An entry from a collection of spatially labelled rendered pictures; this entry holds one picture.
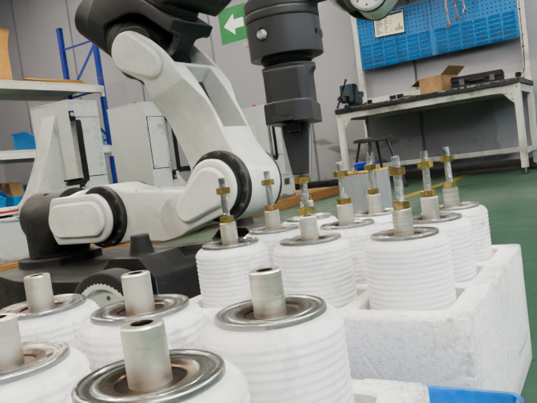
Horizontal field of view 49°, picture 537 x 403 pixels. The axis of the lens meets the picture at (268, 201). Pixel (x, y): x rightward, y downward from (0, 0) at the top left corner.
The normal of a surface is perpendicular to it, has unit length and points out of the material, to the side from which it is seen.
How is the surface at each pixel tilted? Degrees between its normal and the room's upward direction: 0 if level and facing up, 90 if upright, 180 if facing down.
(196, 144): 90
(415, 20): 90
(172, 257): 45
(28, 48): 90
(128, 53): 90
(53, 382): 58
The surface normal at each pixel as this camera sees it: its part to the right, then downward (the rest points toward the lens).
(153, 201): -0.53, 0.12
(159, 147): 0.84, -0.07
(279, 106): -0.20, 0.09
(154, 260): 0.50, -0.75
